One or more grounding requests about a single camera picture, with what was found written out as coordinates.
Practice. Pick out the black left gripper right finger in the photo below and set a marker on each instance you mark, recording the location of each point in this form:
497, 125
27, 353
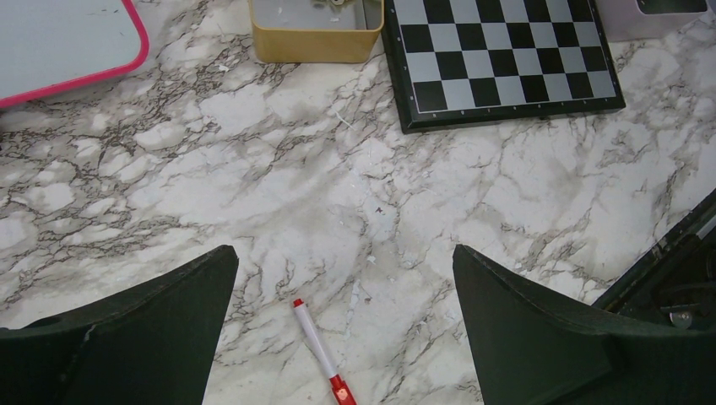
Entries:
533, 345

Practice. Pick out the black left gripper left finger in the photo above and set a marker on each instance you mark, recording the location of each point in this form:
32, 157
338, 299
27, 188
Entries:
151, 344

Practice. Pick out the pile of white chess pieces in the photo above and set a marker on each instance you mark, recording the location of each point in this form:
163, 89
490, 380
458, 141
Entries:
335, 5

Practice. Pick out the white and red marker pen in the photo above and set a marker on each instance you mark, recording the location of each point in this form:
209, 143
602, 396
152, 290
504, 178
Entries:
319, 348

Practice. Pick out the black and silver chessboard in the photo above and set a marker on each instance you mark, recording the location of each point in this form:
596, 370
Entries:
459, 63

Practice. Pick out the pink framed whiteboard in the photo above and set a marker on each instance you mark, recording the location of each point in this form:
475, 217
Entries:
48, 47

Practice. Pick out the gold tin tray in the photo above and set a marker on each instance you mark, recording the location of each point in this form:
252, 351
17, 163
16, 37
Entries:
296, 32

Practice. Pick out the pink tin tray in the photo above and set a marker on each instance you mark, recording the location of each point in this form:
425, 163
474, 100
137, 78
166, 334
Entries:
628, 20

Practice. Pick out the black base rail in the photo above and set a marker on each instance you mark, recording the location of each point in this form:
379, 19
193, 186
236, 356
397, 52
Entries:
673, 283

